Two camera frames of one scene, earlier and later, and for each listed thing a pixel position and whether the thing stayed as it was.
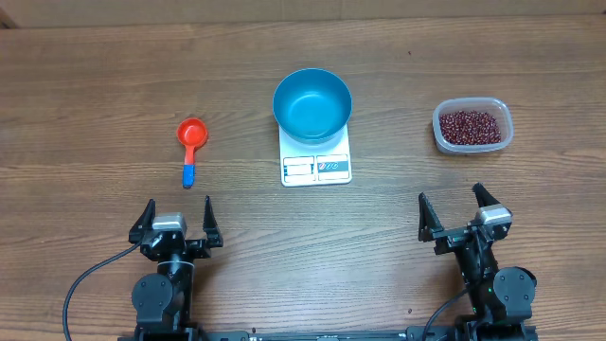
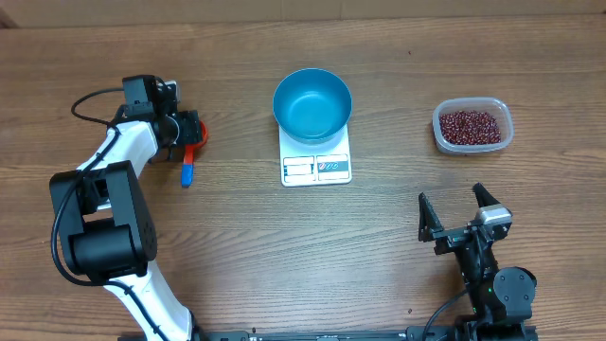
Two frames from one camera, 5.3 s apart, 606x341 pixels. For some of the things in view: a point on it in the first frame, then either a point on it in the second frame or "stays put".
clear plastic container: [472, 124] stays put
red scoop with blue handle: [191, 134] stays put
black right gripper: [429, 229] stays put
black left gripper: [209, 226] → [191, 127]
